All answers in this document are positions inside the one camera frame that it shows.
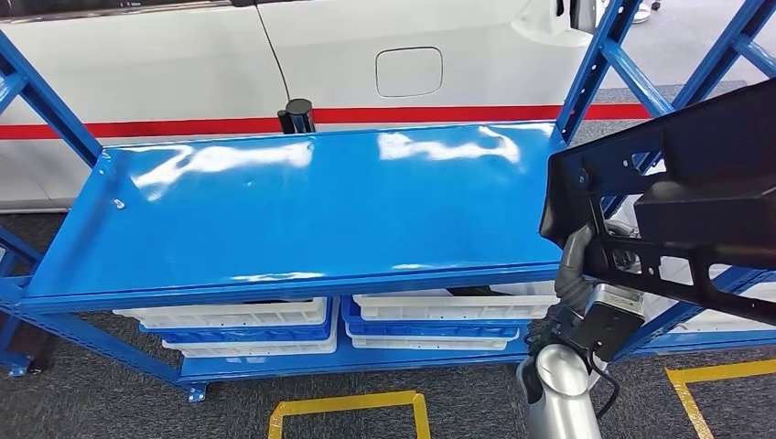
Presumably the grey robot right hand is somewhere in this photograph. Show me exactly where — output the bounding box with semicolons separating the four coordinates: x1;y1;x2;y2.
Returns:
557;224;598;280

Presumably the black plastic car part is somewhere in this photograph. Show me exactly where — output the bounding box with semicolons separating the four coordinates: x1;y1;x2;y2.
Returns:
539;79;776;328

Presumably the black curved plastic part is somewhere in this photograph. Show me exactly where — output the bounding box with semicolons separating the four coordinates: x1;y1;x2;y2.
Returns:
448;284;500;299

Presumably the blue plastic bin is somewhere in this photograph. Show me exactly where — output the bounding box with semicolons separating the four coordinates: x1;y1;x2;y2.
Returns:
139;303;338;346
340;296;532;340

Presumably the white car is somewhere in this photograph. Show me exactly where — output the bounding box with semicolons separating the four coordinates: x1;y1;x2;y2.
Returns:
0;0;608;213

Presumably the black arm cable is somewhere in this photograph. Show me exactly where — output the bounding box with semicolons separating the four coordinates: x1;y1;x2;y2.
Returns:
585;348;622;423

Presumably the black stanchion post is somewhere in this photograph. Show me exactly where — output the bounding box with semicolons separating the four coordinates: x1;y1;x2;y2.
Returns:
277;98;317;135

